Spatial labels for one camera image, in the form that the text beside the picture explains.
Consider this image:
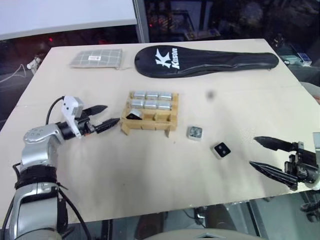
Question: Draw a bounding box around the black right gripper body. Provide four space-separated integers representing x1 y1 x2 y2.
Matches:
284 140 320 185

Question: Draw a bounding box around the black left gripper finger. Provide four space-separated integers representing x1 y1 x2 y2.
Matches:
83 104 109 117
94 117 122 134

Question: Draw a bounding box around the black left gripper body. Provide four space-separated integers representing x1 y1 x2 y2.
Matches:
74 109 98 136

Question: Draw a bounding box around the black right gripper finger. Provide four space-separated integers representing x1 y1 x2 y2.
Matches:
249 161 300 192
252 135 300 153

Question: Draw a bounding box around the wooden compartment tray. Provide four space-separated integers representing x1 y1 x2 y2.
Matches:
120 90 181 138

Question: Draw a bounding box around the grey grid-patterned packaged cloth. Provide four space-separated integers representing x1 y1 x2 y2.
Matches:
68 48 131 70

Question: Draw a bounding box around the small black white cube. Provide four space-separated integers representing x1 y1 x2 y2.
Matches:
212 141 232 160

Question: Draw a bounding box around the dark rounded shape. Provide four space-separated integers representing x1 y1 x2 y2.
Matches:
194 204 239 229

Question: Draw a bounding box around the small white background object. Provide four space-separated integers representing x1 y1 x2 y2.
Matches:
26 55 43 70

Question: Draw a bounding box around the blue and white box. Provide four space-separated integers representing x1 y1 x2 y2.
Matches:
298 51 313 67

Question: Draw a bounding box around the light grey rounded shape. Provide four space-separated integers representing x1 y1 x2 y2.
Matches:
149 225 261 240

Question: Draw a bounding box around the white board panel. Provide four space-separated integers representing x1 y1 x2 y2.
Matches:
0 0 139 41

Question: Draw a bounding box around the black Kason racket bag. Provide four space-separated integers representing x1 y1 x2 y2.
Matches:
133 45 280 79

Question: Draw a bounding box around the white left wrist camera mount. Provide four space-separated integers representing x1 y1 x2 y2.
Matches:
61 95 85 140

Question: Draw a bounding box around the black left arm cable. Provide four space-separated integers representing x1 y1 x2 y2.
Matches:
45 96 95 240

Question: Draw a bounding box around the grey metal post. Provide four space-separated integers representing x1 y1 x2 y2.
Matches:
131 0 152 44

